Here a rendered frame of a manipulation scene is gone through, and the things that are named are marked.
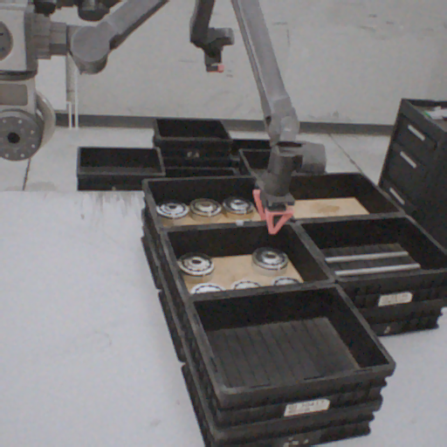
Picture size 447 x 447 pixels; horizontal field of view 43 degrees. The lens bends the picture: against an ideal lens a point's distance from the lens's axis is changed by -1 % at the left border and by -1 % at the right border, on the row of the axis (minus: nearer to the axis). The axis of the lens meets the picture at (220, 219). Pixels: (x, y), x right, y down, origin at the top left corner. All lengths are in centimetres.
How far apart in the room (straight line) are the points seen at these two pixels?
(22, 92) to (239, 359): 88
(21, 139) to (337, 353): 98
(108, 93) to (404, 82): 246
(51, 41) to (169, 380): 83
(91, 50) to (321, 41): 364
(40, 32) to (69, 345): 78
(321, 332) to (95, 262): 76
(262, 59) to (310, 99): 358
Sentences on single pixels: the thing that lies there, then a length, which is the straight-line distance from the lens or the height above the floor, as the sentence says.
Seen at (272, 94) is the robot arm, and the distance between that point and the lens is 132.
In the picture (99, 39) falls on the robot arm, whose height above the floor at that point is 147.
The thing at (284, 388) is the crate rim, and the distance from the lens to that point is 120.
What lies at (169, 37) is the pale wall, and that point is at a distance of 448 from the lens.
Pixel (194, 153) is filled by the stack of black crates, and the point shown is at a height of 52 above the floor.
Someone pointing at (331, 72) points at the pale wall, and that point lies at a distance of 488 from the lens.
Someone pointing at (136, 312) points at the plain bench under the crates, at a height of 70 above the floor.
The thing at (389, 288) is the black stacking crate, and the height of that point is 88.
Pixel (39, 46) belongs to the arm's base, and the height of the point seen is 144.
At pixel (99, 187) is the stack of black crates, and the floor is 52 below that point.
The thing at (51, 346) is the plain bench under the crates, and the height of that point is 70.
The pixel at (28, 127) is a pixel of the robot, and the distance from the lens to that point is 160.
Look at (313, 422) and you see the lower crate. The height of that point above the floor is 80.
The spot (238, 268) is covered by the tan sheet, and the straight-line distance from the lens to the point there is 164.
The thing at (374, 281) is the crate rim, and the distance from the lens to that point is 156.
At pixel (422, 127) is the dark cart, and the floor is 84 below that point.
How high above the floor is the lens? 178
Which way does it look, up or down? 31 degrees down
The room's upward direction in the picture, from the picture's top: 7 degrees clockwise
